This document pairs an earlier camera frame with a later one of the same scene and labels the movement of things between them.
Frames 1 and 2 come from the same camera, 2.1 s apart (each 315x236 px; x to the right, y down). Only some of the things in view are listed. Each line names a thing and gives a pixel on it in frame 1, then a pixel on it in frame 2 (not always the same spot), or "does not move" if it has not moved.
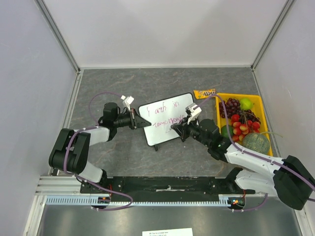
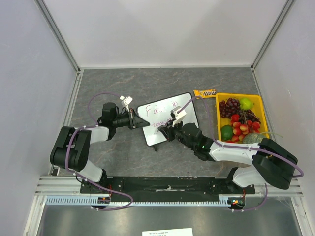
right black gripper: (184, 130) -> (169, 131)
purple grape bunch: (232, 106) does not move
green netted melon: (258, 142) does not move
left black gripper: (136, 121) does not move
